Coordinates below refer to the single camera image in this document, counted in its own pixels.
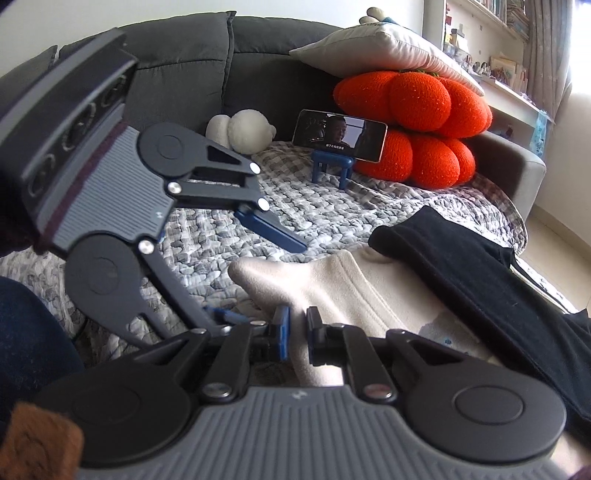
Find blue plush toy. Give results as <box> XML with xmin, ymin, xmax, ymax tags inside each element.
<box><xmin>359</xmin><ymin>6</ymin><xmax>404</xmax><ymax>25</ymax></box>

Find smartphone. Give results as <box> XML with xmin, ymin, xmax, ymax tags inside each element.
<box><xmin>292</xmin><ymin>109</ymin><xmax>387</xmax><ymax>163</ymax></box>

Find blue phone stand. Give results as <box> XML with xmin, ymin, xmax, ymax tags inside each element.
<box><xmin>311</xmin><ymin>150</ymin><xmax>356</xmax><ymax>190</ymax></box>

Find white bookshelf desk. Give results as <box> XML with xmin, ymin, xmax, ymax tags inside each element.
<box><xmin>441</xmin><ymin>0</ymin><xmax>555</xmax><ymax>153</ymax></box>

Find grey patterned quilt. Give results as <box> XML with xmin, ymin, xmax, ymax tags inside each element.
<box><xmin>0</xmin><ymin>138</ymin><xmax>578</xmax><ymax>370</ymax></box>

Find white plush toy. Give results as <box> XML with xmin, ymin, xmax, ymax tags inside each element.
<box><xmin>205</xmin><ymin>108</ymin><xmax>278</xmax><ymax>155</ymax></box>

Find white bookshelf with books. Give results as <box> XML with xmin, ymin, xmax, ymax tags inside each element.
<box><xmin>475</xmin><ymin>0</ymin><xmax>532</xmax><ymax>40</ymax></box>

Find cream shirt with dark sleeves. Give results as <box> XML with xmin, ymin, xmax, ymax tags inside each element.
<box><xmin>228</xmin><ymin>205</ymin><xmax>591</xmax><ymax>435</ymax></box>

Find blue printed cloth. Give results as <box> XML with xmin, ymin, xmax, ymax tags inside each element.
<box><xmin>530</xmin><ymin>111</ymin><xmax>549</xmax><ymax>153</ymax></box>

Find person's blue trousers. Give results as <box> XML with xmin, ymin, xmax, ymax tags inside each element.
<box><xmin>0</xmin><ymin>276</ymin><xmax>86</xmax><ymax>425</ymax></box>

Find grey sofa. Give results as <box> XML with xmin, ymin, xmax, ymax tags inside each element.
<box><xmin>0</xmin><ymin>11</ymin><xmax>546</xmax><ymax>222</ymax></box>

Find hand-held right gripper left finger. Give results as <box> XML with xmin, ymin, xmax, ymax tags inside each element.
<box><xmin>134</xmin><ymin>305</ymin><xmax>293</xmax><ymax>402</ymax></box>

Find orange pumpkin cushion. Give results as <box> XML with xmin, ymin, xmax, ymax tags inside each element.
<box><xmin>333</xmin><ymin>69</ymin><xmax>494</xmax><ymax>189</ymax></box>

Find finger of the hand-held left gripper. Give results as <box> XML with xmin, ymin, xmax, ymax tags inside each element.
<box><xmin>124</xmin><ymin>240</ymin><xmax>247</xmax><ymax>344</ymax></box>
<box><xmin>164</xmin><ymin>138</ymin><xmax>309</xmax><ymax>254</ymax></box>

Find white pillow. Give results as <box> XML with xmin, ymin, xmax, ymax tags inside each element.
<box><xmin>288</xmin><ymin>18</ymin><xmax>485</xmax><ymax>97</ymax></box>

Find brown fuzzy cloth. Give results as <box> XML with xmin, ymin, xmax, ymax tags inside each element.
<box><xmin>0</xmin><ymin>401</ymin><xmax>85</xmax><ymax>480</ymax></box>

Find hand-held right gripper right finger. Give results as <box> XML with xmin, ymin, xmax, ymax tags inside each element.
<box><xmin>305</xmin><ymin>305</ymin><xmax>462</xmax><ymax>402</ymax></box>

